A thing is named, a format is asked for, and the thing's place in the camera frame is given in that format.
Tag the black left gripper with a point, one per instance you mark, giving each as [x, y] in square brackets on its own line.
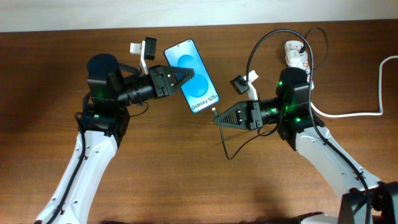
[159, 78]

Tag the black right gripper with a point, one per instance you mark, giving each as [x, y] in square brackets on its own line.
[249, 115]

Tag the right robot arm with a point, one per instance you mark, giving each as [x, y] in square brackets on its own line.
[364, 197]

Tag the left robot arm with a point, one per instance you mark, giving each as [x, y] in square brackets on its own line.
[102, 124]

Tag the white USB charger plug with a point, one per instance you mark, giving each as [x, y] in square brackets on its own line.
[296, 59]

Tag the white power strip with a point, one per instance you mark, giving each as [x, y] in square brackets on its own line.
[297, 73]

